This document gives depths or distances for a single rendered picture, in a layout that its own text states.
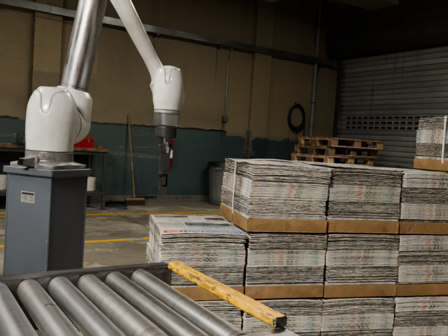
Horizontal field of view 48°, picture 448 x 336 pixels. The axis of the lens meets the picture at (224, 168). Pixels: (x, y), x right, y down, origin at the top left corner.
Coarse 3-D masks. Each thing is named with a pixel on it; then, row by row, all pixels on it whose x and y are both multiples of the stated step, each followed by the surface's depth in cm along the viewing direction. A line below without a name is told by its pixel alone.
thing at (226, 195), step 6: (228, 162) 195; (234, 162) 187; (264, 162) 189; (270, 162) 191; (276, 162) 194; (282, 162) 198; (228, 168) 195; (234, 168) 188; (228, 174) 194; (228, 180) 193; (228, 186) 193; (222, 192) 200; (228, 192) 190; (222, 198) 198; (228, 198) 190; (228, 204) 190
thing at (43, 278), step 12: (144, 264) 129; (156, 264) 130; (0, 276) 110; (12, 276) 111; (24, 276) 112; (36, 276) 112; (48, 276) 113; (60, 276) 114; (72, 276) 115; (96, 276) 118; (156, 276) 127; (168, 276) 128; (12, 288) 108; (24, 312) 110
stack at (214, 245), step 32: (160, 224) 174; (192, 224) 178; (224, 224) 182; (160, 256) 161; (192, 256) 163; (224, 256) 165; (256, 256) 169; (288, 256) 172; (320, 256) 175; (352, 256) 178; (384, 256) 182; (416, 256) 185; (256, 320) 169; (288, 320) 173; (320, 320) 176; (352, 320) 179; (384, 320) 182; (416, 320) 187
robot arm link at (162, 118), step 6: (156, 114) 173; (162, 114) 172; (168, 114) 172; (174, 114) 173; (156, 120) 173; (162, 120) 172; (168, 120) 172; (174, 120) 173; (162, 126) 173; (168, 126) 173; (174, 126) 174
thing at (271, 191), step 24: (240, 168) 180; (264, 168) 165; (288, 168) 168; (312, 168) 170; (240, 192) 176; (264, 192) 167; (288, 192) 169; (312, 192) 171; (264, 216) 167; (288, 216) 169; (312, 216) 172
